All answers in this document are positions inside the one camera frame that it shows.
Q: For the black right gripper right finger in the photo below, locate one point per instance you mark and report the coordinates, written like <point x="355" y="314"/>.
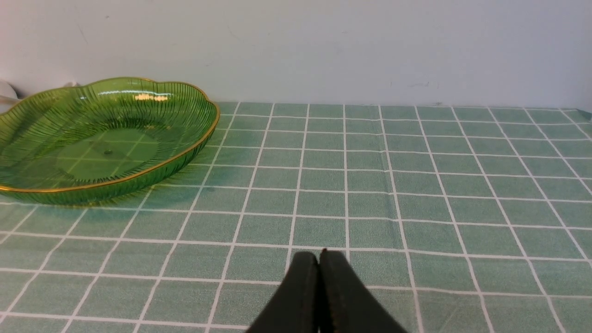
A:
<point x="346" y="305"/>

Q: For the green checkered tablecloth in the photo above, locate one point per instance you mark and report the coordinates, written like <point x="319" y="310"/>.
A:
<point x="457" y="219"/>

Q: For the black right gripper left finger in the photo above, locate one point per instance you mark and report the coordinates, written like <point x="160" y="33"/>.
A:
<point x="291" y="309"/>

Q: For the green glass plate gold rim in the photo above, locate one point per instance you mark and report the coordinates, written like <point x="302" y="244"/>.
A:
<point x="95" y="142"/>

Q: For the white cloth tote bag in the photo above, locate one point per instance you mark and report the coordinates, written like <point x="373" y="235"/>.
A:
<point x="7" y="95"/>

